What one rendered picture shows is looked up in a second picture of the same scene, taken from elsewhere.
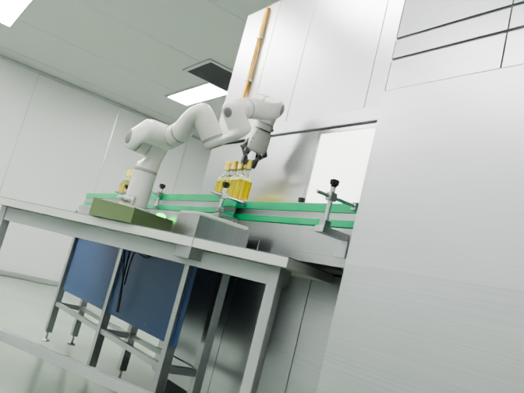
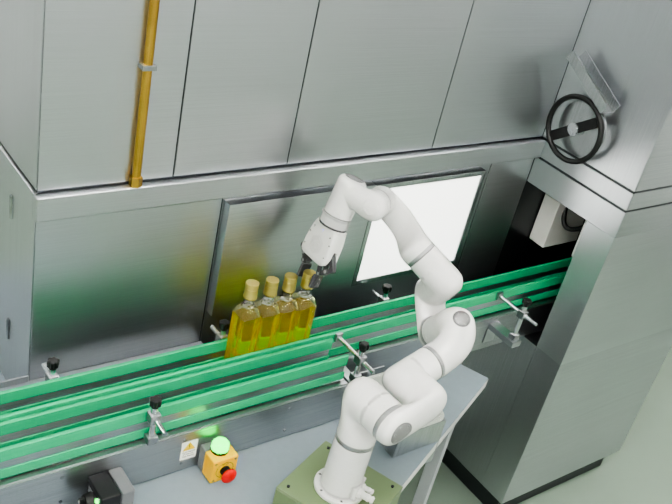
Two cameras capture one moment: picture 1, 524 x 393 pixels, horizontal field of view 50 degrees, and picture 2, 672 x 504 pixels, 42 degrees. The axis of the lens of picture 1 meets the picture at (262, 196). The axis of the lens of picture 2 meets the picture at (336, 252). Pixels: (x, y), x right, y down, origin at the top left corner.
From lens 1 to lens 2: 3.73 m
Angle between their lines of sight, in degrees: 102
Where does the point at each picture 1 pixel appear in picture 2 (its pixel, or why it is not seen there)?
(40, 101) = not seen: outside the picture
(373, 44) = (450, 54)
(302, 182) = (352, 255)
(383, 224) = (591, 332)
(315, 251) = not seen: hidden behind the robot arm
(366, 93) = (436, 126)
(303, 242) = not seen: hidden behind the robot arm
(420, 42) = (649, 199)
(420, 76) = (641, 227)
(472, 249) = (635, 326)
